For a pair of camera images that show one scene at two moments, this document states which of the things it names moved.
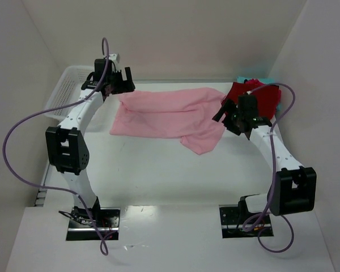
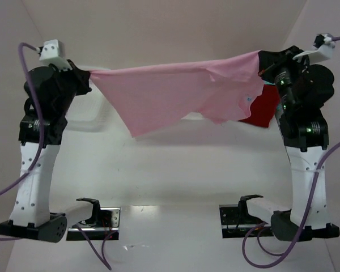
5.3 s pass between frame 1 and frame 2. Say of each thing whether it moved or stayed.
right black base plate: stayed
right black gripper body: moved
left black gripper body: moved
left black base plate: stayed
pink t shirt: moved
